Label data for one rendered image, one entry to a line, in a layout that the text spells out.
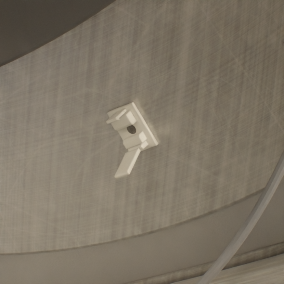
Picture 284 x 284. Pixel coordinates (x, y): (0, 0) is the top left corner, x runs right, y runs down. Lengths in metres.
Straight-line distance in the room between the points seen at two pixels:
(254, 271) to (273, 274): 0.01
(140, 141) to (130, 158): 0.01
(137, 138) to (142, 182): 0.03
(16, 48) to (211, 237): 0.13
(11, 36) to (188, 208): 0.12
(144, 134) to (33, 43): 0.08
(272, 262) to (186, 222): 0.05
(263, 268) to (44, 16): 0.15
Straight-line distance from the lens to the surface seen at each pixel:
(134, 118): 0.96
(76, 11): 0.89
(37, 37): 0.91
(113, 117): 0.96
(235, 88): 0.93
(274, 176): 0.90
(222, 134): 0.94
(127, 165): 0.95
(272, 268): 0.95
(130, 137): 0.96
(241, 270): 0.97
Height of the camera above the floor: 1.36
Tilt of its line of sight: 35 degrees down
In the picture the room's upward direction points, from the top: 6 degrees clockwise
